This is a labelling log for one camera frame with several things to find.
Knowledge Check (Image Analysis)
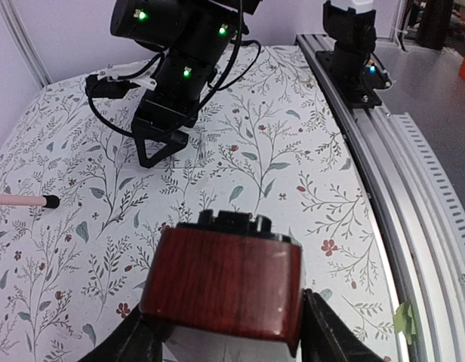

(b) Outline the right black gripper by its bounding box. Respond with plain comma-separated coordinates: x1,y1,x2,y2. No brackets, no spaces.
109,1,260,168

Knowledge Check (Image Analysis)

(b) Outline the floral patterned table mat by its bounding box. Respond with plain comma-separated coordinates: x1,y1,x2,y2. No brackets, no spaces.
0,46,406,361

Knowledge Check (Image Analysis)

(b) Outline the pink music stand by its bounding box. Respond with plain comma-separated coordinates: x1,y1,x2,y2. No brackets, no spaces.
0,194,60,209

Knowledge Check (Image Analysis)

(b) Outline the brown wooden metronome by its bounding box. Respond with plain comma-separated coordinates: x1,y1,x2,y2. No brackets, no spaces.
139,210,304,361

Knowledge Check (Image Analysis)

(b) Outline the aluminium front rail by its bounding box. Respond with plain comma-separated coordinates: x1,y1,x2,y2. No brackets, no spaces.
297,35,465,361

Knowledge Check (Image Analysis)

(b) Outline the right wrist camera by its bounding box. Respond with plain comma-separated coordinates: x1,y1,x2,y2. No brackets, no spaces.
85,69,157,100

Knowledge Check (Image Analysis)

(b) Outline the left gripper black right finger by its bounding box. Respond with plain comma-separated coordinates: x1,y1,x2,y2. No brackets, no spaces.
300,289,383,362

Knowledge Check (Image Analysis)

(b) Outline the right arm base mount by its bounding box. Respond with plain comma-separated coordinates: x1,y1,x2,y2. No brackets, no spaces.
316,47,393,109

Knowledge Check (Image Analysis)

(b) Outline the green tape piece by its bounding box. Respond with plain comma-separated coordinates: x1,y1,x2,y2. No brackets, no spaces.
393,301,417,345

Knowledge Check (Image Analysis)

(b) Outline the right black camera cable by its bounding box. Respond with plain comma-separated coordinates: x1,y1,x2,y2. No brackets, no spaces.
87,0,262,139

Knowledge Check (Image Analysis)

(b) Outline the left aluminium frame post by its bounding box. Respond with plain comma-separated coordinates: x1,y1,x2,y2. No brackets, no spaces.
0,0,53,87

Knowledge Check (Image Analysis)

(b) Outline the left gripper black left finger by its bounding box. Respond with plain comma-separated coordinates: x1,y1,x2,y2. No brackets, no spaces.
81,305,175,362

